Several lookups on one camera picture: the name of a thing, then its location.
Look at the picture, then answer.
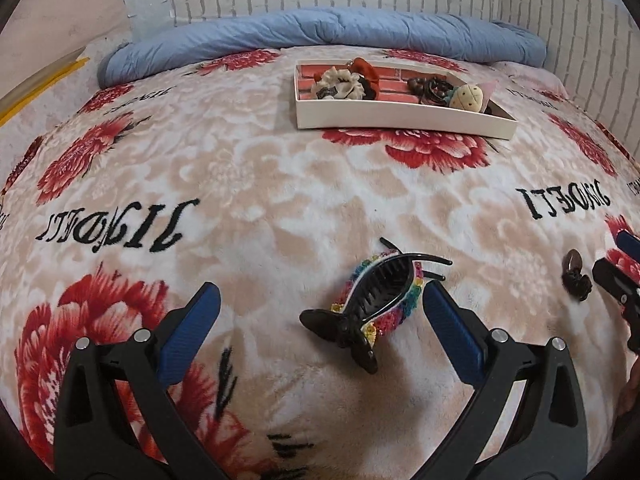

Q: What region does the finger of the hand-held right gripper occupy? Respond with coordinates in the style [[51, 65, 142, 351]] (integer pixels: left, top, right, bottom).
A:
[[591, 257, 640, 356], [616, 230, 640, 267]]

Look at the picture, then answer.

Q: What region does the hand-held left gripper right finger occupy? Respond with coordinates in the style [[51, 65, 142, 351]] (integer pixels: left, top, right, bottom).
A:
[[421, 280, 590, 480]]

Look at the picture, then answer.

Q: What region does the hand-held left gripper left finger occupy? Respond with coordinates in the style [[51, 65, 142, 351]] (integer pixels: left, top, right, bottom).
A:
[[54, 281, 223, 480]]

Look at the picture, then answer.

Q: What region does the small brown hair clip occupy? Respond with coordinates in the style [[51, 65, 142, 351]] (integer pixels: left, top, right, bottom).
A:
[[561, 249, 593, 303]]

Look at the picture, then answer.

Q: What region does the black rainbow hair claw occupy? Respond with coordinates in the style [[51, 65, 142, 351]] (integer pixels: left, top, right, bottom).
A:
[[299, 237, 454, 375]]

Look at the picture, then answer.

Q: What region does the white box with brick-pattern lining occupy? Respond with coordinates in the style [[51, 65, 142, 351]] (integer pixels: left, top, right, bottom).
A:
[[292, 58, 519, 141]]

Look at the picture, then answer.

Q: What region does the beige plush strawberry clip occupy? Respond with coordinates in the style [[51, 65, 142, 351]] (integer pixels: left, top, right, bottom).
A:
[[448, 84, 485, 111]]

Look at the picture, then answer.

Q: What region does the black scrunchie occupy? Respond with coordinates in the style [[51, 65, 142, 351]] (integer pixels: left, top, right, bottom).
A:
[[357, 76, 382, 102]]

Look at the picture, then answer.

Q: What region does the beige scrunchie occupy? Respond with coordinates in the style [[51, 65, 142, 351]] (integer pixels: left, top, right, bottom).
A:
[[310, 66, 368, 102]]

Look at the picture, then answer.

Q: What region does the red scrunchie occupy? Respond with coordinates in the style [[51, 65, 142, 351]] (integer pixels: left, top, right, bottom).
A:
[[347, 58, 383, 86]]

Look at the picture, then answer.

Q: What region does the floral plush blanket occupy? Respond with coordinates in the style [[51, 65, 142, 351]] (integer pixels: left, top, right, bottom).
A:
[[0, 45, 640, 480]]

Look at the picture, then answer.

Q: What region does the yellow edged wooden board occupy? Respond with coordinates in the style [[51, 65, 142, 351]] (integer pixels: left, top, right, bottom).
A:
[[0, 47, 91, 126]]

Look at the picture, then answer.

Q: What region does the blue quilt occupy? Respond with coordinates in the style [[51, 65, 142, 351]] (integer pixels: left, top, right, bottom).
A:
[[97, 7, 547, 88]]

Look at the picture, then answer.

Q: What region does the clear plastic container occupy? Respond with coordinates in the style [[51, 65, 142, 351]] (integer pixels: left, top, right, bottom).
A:
[[119, 0, 176, 41]]

